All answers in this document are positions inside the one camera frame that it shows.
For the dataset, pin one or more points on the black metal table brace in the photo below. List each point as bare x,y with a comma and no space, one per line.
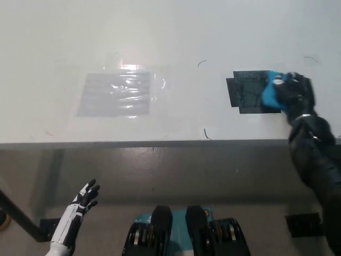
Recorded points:
21,216

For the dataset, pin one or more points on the orange round object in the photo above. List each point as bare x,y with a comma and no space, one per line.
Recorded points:
3,221

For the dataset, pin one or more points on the blue wavy-edged sponge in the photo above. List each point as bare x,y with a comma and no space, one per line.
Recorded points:
270,93

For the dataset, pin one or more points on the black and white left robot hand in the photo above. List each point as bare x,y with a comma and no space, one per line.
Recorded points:
69,216

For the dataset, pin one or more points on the clear plastic sheet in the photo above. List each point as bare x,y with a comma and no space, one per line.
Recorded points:
112,96

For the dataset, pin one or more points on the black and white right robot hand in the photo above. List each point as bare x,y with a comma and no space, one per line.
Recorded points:
297,96

